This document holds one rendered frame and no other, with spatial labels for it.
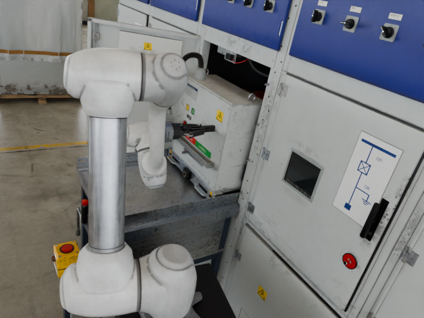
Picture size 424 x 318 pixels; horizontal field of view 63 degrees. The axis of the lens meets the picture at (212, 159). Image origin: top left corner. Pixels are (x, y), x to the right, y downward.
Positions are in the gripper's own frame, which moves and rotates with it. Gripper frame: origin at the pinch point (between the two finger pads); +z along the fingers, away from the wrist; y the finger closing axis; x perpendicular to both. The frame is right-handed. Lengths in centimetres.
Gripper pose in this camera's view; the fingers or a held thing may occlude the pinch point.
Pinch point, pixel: (207, 128)
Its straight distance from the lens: 167.2
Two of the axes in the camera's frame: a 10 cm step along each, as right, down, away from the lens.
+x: 1.7, -8.8, -4.4
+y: 5.2, 4.6, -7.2
